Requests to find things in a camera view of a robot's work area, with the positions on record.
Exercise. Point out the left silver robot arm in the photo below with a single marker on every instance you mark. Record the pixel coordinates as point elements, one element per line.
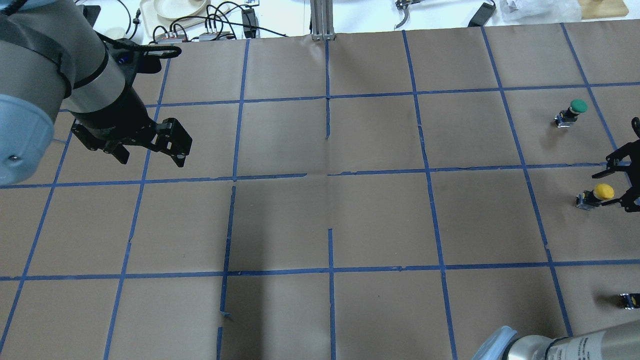
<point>53,59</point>

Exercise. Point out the clear plastic bag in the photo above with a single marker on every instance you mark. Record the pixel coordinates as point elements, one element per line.
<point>527,12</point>

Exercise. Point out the beige plate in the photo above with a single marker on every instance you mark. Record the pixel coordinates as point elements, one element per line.
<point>175,9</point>

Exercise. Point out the white paper cup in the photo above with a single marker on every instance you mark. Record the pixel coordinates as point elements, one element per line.
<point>115,32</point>

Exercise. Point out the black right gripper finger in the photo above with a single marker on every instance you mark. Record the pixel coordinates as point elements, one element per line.
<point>627,201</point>
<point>625,159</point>

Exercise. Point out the metal reacher grabber tool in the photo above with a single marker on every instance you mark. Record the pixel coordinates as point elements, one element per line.
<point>412,13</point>

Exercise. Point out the black switch contact block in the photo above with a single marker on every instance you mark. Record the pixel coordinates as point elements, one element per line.
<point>629,300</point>

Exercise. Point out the black right power adapter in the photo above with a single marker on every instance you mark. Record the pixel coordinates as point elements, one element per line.
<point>483,14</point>

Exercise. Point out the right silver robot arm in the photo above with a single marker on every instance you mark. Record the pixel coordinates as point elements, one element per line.
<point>619,342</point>

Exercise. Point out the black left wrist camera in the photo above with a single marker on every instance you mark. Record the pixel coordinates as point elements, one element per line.
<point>133,58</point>

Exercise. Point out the yellow push button switch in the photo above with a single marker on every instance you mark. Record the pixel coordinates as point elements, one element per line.
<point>591,199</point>

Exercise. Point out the green push button switch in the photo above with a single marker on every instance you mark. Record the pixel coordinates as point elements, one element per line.
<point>566,118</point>

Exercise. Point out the black power adapter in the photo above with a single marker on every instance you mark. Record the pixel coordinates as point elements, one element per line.
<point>249,22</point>
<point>483,14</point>

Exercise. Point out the aluminium frame post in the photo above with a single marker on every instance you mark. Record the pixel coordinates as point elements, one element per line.
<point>322,20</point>

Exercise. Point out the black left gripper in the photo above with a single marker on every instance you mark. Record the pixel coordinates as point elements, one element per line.
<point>114,118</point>

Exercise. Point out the beige tray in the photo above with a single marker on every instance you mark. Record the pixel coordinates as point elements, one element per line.
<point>150,20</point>

